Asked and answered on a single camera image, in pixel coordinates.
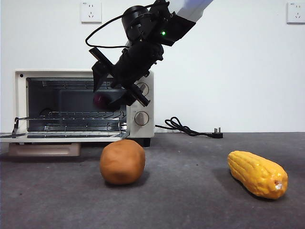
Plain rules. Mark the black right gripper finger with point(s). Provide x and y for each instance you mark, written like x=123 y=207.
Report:
x=100 y=74
x=121 y=100

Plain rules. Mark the purple eggplant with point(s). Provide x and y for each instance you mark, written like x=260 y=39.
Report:
x=99 y=100

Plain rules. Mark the black and silver right robot arm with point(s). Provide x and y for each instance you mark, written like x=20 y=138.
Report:
x=176 y=26

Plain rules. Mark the beige oven knob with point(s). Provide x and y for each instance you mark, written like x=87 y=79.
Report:
x=141 y=118
x=144 y=88

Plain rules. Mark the white toaster oven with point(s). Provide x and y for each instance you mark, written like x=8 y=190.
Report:
x=20 y=105

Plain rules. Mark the brown potato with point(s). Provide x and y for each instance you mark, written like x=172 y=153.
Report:
x=122 y=162

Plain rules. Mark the yellow corn cob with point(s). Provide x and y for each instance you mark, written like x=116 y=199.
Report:
x=256 y=175

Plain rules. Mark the white wall socket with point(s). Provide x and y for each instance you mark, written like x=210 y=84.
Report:
x=91 y=12
x=296 y=13

